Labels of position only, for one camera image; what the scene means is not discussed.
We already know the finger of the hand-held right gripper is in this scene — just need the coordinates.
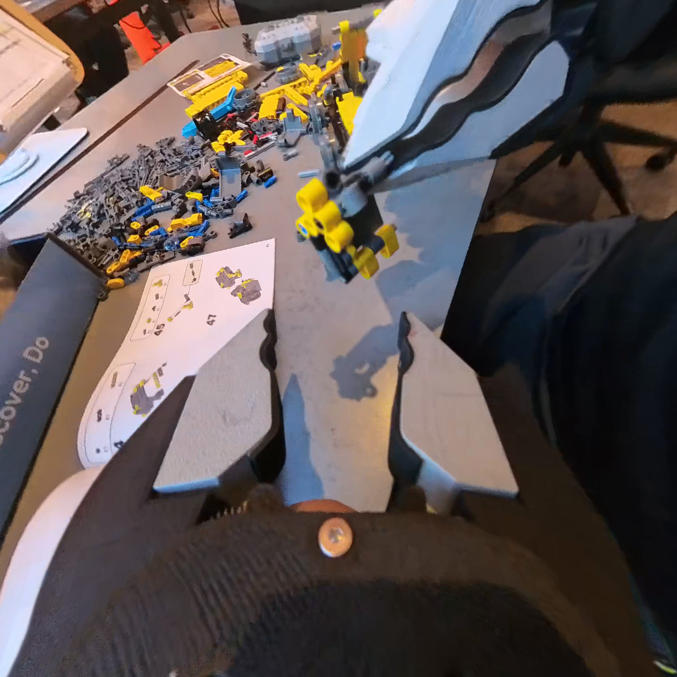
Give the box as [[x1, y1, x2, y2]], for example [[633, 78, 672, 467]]
[[341, 0, 551, 171], [370, 39, 571, 194]]

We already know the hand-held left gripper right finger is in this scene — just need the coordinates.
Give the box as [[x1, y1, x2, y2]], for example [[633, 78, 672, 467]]
[[389, 312, 519, 514]]

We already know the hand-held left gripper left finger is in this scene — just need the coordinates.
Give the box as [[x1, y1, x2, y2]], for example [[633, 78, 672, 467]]
[[153, 309, 287, 494]]

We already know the instruction booklet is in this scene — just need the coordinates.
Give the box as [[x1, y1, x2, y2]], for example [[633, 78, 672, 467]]
[[0, 239, 277, 675]]

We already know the grey yellow brick assembly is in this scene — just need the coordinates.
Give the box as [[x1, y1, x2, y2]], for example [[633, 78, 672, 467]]
[[295, 156, 400, 283]]

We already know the yellow grey brick vehicle model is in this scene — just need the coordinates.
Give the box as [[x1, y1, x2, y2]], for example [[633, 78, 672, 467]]
[[312, 21, 371, 138]]

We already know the black chair base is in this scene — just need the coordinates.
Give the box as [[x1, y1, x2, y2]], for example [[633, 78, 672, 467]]
[[484, 0, 677, 218]]

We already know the person's blue trouser leg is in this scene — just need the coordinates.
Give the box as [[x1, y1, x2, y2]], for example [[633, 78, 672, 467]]
[[441, 214, 657, 382]]

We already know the open blue cardboard box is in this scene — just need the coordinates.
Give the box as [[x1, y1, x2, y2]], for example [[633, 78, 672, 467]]
[[0, 233, 109, 530]]

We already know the blue brick separator tool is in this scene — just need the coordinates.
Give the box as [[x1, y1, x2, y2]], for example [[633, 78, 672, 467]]
[[182, 87, 239, 137]]

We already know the large yellow panel brick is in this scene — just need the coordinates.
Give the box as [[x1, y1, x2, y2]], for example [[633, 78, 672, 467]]
[[185, 71, 249, 117]]

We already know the printed sticker sheet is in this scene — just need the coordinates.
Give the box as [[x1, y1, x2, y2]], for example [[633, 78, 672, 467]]
[[168, 53, 252, 98]]

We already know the pile of loose brick parts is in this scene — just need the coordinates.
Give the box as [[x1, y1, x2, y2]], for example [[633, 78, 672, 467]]
[[55, 21, 382, 291]]

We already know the orange cone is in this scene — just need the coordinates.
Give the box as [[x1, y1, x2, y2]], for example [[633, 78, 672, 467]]
[[119, 13, 159, 64]]

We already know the white clipboard stand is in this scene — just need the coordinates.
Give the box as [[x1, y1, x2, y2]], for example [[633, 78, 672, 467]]
[[0, 127, 90, 215]]

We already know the clipboard with instruction sheet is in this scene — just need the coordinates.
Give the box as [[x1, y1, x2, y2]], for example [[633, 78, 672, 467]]
[[0, 0, 85, 141]]

